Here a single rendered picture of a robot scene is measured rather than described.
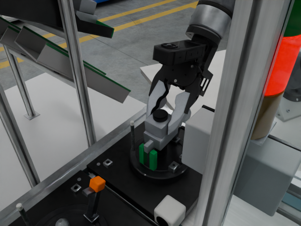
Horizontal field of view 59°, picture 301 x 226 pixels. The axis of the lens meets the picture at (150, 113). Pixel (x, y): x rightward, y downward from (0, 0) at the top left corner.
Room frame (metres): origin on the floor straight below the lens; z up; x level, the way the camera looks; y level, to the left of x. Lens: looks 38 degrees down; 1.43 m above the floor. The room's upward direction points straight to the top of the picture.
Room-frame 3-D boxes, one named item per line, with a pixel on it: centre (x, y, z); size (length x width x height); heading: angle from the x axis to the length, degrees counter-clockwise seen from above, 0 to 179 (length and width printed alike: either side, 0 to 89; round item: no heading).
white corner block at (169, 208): (0.28, -0.04, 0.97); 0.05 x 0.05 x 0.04; 51
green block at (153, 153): (0.38, -0.01, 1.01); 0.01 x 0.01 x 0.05; 51
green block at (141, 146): (0.39, 0.02, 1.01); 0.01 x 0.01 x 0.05; 51
